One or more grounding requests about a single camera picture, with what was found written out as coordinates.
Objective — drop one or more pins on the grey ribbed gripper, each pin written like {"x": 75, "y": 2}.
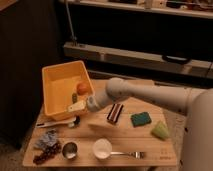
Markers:
{"x": 94, "y": 103}

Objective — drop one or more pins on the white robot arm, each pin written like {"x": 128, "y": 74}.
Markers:
{"x": 196, "y": 104}

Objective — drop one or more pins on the yellow plastic tray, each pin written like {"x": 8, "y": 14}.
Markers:
{"x": 59, "y": 83}

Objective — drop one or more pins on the green pepper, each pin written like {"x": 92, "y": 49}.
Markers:
{"x": 74, "y": 98}

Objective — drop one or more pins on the orange fruit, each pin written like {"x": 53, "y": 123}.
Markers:
{"x": 82, "y": 88}

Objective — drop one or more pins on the brown striped sponge block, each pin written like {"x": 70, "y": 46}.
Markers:
{"x": 114, "y": 113}

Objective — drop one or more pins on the blue grey cloth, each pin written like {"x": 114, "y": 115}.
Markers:
{"x": 48, "y": 139}

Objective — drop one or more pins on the small metal cup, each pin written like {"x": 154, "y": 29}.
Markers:
{"x": 69, "y": 150}

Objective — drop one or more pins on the white bowl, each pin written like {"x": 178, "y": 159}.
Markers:
{"x": 102, "y": 149}

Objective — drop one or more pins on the dark grape bunch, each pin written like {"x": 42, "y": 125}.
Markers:
{"x": 47, "y": 154}

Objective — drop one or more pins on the wooden table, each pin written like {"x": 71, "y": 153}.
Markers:
{"x": 123, "y": 137}

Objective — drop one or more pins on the green scrub sponge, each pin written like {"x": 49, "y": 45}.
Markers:
{"x": 140, "y": 119}

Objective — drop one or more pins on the metal pole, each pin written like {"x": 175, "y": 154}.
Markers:
{"x": 73, "y": 37}

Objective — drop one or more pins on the silver fork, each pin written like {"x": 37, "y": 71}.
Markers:
{"x": 138, "y": 155}

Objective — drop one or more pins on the light green cup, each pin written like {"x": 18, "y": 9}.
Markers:
{"x": 160, "y": 131}

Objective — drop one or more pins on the grey shelf rail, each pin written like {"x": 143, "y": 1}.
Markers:
{"x": 138, "y": 59}

